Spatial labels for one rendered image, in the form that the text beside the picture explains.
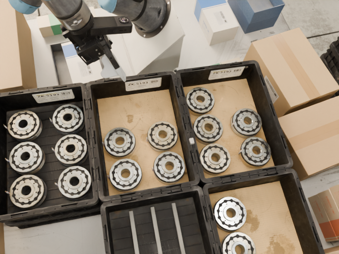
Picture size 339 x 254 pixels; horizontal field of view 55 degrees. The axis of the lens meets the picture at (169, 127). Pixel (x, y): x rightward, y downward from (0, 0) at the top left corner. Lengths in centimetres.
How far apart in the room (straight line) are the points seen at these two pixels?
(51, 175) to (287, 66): 93
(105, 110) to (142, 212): 38
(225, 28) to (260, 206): 75
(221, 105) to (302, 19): 167
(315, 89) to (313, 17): 154
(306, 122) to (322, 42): 151
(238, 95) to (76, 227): 74
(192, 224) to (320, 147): 51
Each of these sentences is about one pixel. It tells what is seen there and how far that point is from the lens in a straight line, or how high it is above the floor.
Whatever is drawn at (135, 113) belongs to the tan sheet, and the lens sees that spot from 116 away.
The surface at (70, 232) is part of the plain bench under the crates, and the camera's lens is 121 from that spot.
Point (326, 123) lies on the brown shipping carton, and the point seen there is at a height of 86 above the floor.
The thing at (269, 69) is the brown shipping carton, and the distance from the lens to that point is 130.
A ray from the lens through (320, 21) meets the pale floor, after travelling 283.
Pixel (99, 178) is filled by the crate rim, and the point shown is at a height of 93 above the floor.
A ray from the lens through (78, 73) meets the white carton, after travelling 130.
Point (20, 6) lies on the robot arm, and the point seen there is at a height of 121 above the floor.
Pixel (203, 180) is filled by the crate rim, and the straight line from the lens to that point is 99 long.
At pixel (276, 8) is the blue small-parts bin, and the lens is 155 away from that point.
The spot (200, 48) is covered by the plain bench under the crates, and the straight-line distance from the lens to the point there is 149.
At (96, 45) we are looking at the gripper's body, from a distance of 88.
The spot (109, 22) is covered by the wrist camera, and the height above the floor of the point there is 121.
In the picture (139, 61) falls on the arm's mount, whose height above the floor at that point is 80.
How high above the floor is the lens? 188
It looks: 67 degrees down
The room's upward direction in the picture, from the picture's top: 10 degrees clockwise
